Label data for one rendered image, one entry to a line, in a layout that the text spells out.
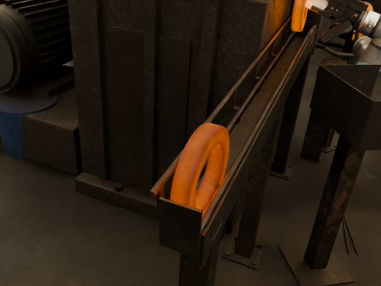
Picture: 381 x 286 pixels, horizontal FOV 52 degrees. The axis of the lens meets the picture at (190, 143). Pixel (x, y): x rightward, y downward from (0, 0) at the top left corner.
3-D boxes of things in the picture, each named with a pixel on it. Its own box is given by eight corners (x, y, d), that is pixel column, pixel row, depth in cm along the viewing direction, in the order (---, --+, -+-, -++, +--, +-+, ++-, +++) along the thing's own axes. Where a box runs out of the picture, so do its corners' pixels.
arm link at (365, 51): (370, 71, 140) (388, 43, 135) (376, 83, 131) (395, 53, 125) (350, 63, 141) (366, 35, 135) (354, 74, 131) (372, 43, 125)
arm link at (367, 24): (367, 33, 132) (367, 39, 126) (355, 28, 133) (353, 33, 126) (380, 12, 128) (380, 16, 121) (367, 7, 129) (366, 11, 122)
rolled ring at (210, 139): (237, 114, 72) (220, 109, 74) (194, 147, 57) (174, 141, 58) (221, 198, 80) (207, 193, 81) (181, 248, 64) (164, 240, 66)
